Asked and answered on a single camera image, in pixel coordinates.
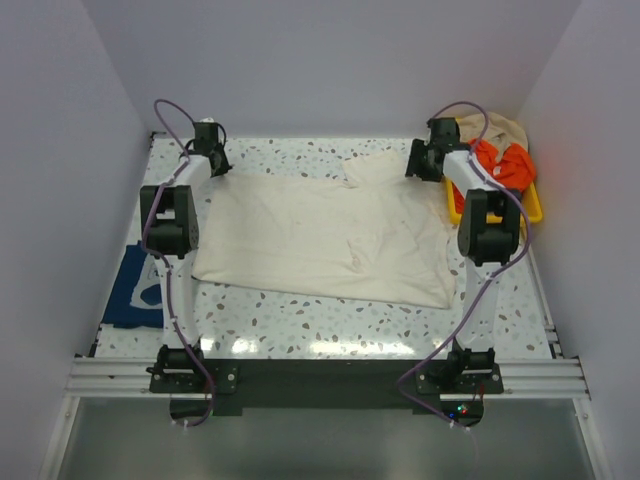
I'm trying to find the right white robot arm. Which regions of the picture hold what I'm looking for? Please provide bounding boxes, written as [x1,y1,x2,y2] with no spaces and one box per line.
[405,117,522,357]

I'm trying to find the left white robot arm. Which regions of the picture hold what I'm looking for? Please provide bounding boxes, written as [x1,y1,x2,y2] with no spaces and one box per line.
[139,118,231,349]

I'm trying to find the folded blue white t shirt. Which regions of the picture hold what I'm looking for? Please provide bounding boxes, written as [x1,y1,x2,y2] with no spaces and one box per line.
[102,242,163,329]

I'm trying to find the yellow plastic bin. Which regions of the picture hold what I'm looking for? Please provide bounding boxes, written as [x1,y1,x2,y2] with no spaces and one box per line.
[445,178,543,225]

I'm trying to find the cream t shirt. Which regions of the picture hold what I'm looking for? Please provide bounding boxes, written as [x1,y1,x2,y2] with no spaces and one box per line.
[193,151,455,309]

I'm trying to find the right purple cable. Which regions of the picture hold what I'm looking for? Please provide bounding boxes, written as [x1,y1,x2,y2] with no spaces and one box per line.
[397,101,532,426]

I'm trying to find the aluminium rail frame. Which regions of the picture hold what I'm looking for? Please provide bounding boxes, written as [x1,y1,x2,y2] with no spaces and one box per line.
[37,294,614,480]

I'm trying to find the orange t shirt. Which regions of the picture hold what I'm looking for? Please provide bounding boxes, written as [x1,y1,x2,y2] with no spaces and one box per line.
[476,140,537,194]

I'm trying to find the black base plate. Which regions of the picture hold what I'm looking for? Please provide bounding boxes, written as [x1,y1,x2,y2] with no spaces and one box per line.
[147,353,505,426]

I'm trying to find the beige t shirt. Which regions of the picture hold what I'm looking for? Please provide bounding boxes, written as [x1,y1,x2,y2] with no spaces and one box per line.
[457,112,529,152]

